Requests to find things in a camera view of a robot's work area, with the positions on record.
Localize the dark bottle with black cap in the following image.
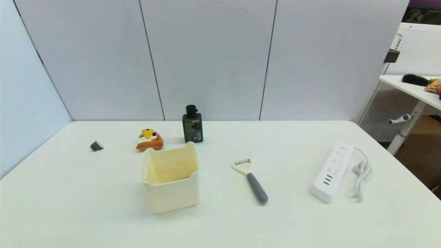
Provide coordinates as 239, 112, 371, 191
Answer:
182, 105, 203, 143

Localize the orange toy cake slice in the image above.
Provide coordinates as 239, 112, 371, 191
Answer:
136, 128, 164, 151

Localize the cream plastic storage bin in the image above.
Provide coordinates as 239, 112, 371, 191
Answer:
141, 141, 200, 215

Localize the white power strip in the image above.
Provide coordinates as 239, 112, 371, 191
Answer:
309, 142, 355, 204

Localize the small black box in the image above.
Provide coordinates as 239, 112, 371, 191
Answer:
383, 49, 400, 63

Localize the white side table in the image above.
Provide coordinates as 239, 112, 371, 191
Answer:
379, 75, 441, 155

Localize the black furry brush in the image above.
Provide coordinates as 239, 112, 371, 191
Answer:
401, 74, 431, 86

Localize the white pegboard panel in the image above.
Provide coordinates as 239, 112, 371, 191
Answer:
358, 22, 441, 142

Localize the orange snack packet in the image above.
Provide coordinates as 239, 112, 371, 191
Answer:
424, 78, 441, 94

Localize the dark background screen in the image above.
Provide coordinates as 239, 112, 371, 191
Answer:
402, 0, 441, 24

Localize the peeler with grey handle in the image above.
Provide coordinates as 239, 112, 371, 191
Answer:
232, 159, 268, 204

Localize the white power cord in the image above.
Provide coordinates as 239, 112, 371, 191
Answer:
352, 147, 372, 203

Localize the grey table crank handle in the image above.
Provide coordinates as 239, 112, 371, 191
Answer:
389, 114, 412, 125

